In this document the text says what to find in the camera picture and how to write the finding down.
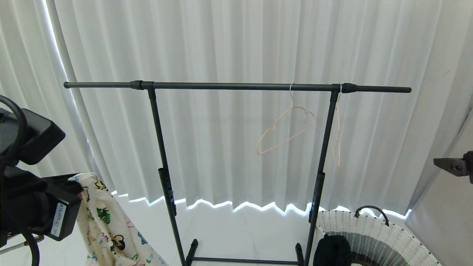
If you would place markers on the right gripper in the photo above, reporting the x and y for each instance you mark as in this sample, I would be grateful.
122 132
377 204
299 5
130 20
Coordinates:
470 166

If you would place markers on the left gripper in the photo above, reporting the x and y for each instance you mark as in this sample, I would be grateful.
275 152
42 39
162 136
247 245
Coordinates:
29 207

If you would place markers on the cream printed garment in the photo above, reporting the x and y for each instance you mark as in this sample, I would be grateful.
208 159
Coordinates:
107 229

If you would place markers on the pink clothes hanger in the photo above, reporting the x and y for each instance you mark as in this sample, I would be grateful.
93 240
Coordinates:
337 147
284 113

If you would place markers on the white laundry basket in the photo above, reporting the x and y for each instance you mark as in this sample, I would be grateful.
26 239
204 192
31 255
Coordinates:
388 236

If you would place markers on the black clothes rack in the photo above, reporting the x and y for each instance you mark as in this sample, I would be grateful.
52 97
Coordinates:
229 86

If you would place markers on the black garment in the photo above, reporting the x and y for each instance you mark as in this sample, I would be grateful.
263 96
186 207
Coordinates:
332 251

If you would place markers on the white curtain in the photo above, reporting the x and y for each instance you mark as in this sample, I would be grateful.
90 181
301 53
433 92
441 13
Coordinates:
229 37

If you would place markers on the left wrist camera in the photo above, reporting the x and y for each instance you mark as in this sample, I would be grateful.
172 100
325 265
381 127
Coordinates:
37 136

